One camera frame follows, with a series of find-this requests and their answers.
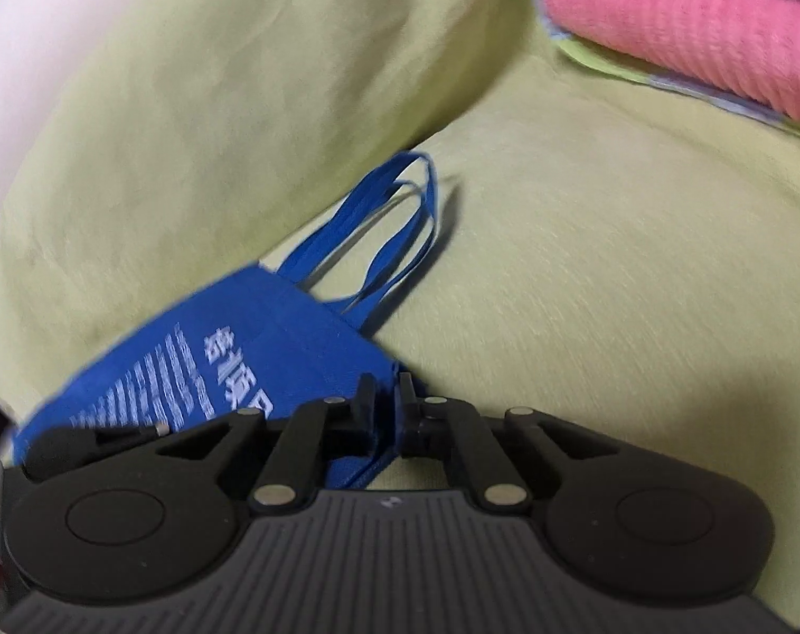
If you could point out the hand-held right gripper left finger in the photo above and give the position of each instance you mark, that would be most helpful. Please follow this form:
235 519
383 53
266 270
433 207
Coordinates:
368 409

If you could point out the blue shopping bag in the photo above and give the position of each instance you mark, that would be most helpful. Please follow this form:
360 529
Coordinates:
241 337

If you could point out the clear plastic bag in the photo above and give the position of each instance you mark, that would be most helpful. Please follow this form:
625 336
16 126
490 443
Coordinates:
604 63

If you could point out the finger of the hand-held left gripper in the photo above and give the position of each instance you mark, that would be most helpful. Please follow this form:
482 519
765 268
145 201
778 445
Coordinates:
63 452

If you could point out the pink ribbed towel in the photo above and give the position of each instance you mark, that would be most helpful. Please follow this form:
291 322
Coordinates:
690 20

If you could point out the yellow-green sofa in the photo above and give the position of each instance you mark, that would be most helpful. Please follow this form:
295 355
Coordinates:
571 277

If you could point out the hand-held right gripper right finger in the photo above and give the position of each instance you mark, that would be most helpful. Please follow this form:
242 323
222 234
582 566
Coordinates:
407 413

